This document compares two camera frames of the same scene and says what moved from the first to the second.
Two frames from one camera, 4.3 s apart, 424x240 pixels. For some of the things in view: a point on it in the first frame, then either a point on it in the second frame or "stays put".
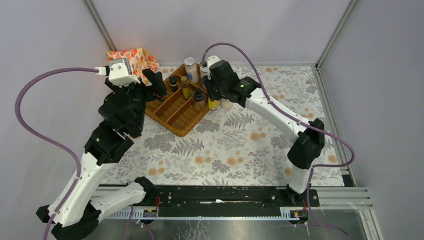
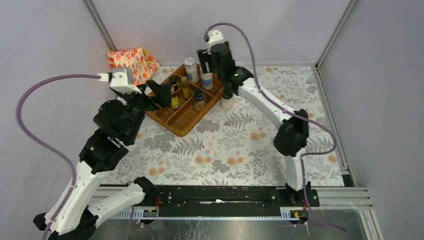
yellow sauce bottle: x=212 y=105 to x=175 y=102
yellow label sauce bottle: x=185 y=87 stays put
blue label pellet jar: x=191 y=69 stays put
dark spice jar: x=173 y=82 stays put
